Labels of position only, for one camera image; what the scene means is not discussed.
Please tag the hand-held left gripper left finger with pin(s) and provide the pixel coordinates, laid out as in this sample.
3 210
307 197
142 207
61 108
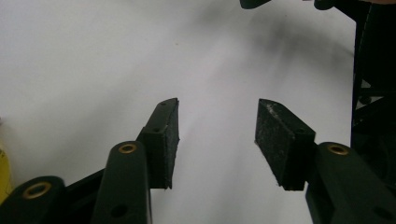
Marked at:
162 146

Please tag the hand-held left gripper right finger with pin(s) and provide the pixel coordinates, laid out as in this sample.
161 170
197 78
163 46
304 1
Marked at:
280 146

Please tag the yellow sauce pouch green spout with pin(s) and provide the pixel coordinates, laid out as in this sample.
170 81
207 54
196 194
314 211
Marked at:
3 174

